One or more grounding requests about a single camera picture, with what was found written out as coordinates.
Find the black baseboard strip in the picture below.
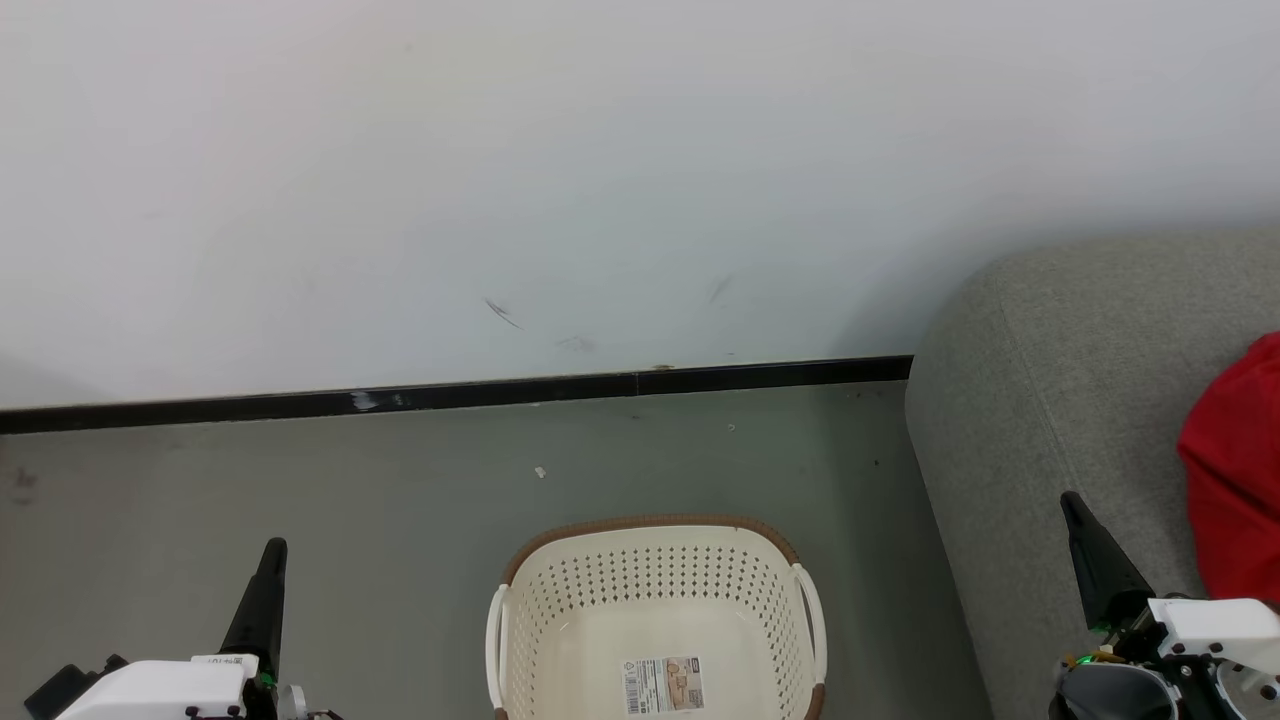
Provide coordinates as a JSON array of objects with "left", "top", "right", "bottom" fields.
[{"left": 0, "top": 356, "right": 914, "bottom": 436}]

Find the paper label sticker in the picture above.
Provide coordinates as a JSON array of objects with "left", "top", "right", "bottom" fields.
[{"left": 621, "top": 655, "right": 707, "bottom": 717}]

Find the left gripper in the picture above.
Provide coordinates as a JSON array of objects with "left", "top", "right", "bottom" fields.
[{"left": 25, "top": 538, "right": 313, "bottom": 720}]

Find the red shorts white side stripe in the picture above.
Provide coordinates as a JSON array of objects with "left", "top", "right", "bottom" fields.
[{"left": 1177, "top": 333, "right": 1280, "bottom": 603}]

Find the cream laundry basket brown rim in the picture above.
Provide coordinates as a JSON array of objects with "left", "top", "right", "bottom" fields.
[{"left": 486, "top": 515, "right": 829, "bottom": 720}]

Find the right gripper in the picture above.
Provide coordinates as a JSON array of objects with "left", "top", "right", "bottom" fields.
[{"left": 1060, "top": 491, "right": 1280, "bottom": 720}]

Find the grey fabric sofa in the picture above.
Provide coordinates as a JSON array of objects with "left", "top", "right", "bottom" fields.
[{"left": 905, "top": 228, "right": 1280, "bottom": 720}]

